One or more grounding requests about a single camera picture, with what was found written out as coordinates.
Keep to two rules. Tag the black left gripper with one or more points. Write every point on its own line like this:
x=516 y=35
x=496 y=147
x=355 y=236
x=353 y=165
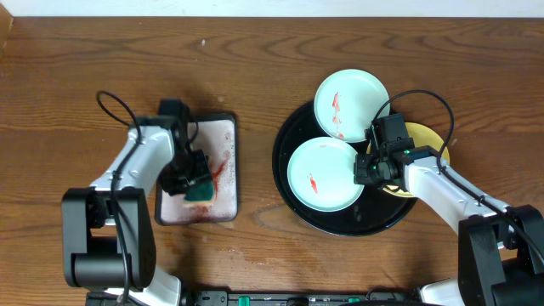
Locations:
x=192 y=175

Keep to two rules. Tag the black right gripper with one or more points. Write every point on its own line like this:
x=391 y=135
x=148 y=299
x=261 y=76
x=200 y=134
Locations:
x=361 y=174

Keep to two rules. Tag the green yellow sponge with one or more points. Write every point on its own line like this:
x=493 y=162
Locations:
x=204 y=190

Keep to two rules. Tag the yellow plate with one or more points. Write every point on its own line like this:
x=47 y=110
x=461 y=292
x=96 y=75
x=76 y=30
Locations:
x=422 y=142

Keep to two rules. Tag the mint green plate front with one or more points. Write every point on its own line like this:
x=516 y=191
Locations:
x=320 y=174

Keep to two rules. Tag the mint green plate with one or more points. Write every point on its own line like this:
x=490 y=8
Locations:
x=320 y=174
x=347 y=101

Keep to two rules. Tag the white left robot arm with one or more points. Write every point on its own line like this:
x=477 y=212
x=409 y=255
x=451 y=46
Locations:
x=108 y=242

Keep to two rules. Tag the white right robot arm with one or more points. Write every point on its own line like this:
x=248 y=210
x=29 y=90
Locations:
x=500 y=247

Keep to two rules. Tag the round black tray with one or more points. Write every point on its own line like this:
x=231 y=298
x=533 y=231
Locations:
x=373 y=212

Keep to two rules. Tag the rectangular pink sponge tray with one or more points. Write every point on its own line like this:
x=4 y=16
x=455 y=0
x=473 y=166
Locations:
x=217 y=138

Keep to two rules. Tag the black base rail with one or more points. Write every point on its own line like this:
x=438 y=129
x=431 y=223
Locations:
x=221 y=298

